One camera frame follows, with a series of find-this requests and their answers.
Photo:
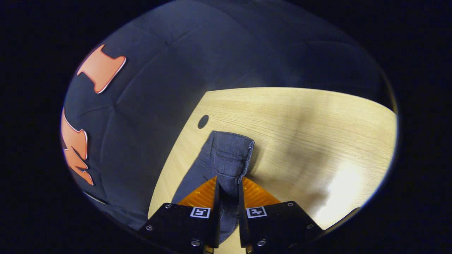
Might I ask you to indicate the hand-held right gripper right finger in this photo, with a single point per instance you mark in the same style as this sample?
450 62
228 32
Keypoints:
243 225

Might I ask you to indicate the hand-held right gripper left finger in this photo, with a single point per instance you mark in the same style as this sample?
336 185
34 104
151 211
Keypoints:
216 225

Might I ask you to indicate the dark blue jeans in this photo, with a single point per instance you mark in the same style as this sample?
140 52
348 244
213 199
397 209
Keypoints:
226 155

